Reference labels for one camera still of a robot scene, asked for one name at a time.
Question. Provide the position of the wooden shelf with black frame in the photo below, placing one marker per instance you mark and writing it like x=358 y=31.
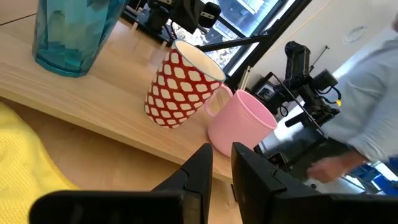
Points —
x=109 y=102

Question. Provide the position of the teal faceted plastic cup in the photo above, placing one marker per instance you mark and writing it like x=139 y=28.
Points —
x=74 y=37

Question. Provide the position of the yellow cloth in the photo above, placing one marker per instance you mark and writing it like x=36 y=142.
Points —
x=25 y=161

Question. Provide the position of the window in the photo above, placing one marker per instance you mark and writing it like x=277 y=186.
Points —
x=242 y=15

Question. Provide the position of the black background robot arm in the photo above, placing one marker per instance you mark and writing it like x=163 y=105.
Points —
x=298 y=62

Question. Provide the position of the blue crate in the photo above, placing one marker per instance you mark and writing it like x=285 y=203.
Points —
x=385 y=185

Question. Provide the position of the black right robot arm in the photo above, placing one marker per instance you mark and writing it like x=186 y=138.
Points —
x=186 y=12

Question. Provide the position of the red white patterned mug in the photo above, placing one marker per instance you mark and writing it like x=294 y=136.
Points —
x=177 y=90

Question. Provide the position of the black metal table frame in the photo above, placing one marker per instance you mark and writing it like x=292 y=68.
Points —
x=267 y=42

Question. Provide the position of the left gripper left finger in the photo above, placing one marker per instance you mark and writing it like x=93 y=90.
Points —
x=186 y=193

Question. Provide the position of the person's hand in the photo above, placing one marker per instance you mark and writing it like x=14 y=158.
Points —
x=326 y=169

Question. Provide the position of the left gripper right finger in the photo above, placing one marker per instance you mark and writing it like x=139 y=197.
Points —
x=264 y=193

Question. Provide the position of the round white wall plate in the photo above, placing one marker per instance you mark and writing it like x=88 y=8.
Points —
x=354 y=34

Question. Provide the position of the person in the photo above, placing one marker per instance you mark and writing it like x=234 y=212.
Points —
x=367 y=102

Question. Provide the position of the pink mug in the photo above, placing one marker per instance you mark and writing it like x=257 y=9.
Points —
x=236 y=127

